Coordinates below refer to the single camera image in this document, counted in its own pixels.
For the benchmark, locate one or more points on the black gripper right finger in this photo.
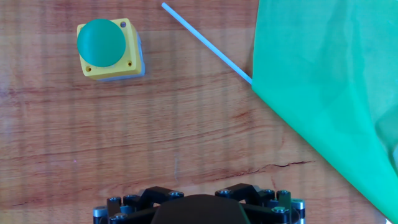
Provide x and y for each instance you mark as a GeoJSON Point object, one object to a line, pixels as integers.
{"type": "Point", "coordinates": [267, 202]}

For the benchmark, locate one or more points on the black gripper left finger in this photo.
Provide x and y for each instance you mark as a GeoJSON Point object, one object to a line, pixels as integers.
{"type": "Point", "coordinates": [130, 205]}

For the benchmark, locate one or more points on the green flag white stick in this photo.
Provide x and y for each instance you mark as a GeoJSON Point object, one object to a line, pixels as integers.
{"type": "Point", "coordinates": [311, 62]}

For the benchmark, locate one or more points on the yellow box green push button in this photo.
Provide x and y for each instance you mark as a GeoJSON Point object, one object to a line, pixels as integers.
{"type": "Point", "coordinates": [102, 46]}

